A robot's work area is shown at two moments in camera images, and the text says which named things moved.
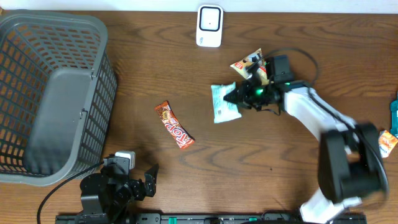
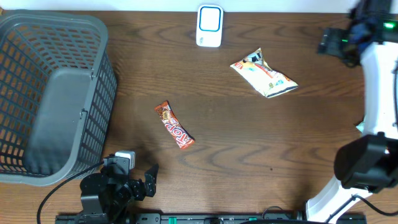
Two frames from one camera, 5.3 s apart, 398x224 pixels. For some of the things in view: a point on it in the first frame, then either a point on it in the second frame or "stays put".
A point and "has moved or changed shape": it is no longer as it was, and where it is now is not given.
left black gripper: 138,191 stays put
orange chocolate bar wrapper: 182,137 stays put
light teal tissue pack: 223,109 has moved or changed shape
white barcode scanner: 209,25 stays put
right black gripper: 241,96 → 328,44
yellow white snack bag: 254,64 stays put
